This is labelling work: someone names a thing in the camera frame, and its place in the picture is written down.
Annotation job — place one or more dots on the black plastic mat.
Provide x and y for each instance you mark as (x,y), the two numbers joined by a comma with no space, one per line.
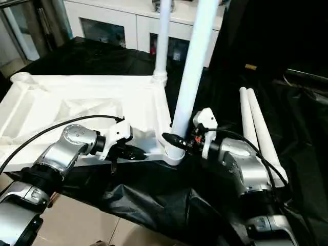
(153,200)

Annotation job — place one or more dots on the red container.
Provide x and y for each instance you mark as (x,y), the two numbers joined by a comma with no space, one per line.
(153,47)

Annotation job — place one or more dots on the black backdrop cloth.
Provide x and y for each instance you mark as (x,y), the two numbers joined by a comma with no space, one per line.
(282,30)

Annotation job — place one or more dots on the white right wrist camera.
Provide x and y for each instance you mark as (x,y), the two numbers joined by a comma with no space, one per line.
(206,120)

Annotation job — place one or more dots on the white plastic table top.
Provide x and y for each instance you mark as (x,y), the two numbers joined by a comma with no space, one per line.
(77,92)

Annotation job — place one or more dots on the dark metal bar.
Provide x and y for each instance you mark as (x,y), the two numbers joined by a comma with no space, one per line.
(307,74)

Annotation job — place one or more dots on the grey tripod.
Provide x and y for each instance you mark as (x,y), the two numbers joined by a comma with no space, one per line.
(51,23)

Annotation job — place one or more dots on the small yellow label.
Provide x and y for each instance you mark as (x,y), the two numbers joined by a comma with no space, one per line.
(250,66)

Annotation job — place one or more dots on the white plastic table leg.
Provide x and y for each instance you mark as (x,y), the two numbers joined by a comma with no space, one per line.
(162,38)
(249,123)
(266,135)
(194,64)

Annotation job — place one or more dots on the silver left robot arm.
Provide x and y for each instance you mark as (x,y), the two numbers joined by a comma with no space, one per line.
(64,151)

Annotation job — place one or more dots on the white sideboard cabinet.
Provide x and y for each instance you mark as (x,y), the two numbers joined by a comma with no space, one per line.
(115,15)

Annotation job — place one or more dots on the clear bag of dark parts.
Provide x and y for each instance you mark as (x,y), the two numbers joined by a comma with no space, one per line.
(156,4)

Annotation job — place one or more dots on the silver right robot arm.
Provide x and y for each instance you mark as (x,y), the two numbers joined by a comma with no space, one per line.
(243,166)

